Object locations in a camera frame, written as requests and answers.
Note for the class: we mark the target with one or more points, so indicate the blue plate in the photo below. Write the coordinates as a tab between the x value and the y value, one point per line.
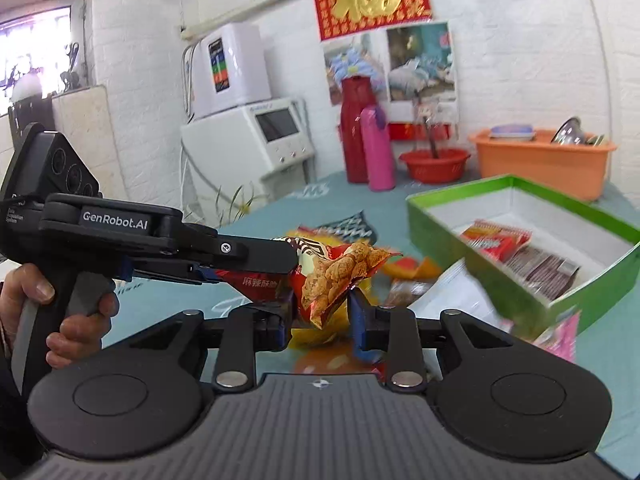
512	133

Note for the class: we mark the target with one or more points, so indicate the window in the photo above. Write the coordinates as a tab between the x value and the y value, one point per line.
35	55

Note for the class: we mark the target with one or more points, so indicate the orange snack packet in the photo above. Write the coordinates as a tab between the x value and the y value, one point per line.
417	267

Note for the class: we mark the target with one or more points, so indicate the red plastic basin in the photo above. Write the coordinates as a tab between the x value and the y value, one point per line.
435	167

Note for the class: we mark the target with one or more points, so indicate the flower photo wall poster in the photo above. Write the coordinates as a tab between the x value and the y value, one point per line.
352	57

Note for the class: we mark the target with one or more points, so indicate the white snack packet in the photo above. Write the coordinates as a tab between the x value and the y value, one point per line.
450	292

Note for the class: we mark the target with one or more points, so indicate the brown snack packet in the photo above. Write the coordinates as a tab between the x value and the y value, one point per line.
542	270

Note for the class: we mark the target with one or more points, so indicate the orange plastic basin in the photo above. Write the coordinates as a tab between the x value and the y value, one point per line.
540	167

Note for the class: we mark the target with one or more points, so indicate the white water purifier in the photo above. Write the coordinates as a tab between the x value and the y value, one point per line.
235	70

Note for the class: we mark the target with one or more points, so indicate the red striped snack packet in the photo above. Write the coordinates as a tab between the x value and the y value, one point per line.
492	240

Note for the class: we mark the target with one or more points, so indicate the metal bowl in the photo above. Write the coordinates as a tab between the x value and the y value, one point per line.
570	132

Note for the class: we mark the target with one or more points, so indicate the red fried snack bag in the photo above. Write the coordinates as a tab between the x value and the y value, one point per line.
332	272

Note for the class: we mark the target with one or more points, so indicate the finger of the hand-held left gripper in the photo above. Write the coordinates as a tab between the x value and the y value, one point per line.
205	273
250	257

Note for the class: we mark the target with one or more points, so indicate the person's left hand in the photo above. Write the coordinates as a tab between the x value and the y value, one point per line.
85	332

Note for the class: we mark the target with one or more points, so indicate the white appliance with screen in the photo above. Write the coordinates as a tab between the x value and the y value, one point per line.
235	150

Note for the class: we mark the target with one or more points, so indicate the pink water bottle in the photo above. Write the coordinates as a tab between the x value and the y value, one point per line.
378	152

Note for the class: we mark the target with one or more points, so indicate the red box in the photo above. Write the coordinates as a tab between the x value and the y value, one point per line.
405	131

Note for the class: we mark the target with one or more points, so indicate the green cardboard box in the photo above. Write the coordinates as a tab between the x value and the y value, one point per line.
450	240

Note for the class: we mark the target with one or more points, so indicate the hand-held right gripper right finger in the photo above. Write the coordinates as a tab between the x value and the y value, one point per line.
359	325

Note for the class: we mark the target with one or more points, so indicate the teal printed tablecloth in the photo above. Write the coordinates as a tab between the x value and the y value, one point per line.
165	290

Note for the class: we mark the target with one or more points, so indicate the red thermos flask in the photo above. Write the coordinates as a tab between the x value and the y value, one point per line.
354	130

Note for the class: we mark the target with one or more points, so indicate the bedroom photo wall poster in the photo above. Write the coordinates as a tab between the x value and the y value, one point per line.
422	62

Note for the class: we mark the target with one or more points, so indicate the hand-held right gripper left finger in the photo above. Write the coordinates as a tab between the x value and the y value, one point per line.
272	331

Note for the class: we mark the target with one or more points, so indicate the yellow snack packet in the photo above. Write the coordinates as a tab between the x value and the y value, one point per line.
340	327

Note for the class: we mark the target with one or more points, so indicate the pink snack packet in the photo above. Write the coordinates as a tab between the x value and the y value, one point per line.
562	335

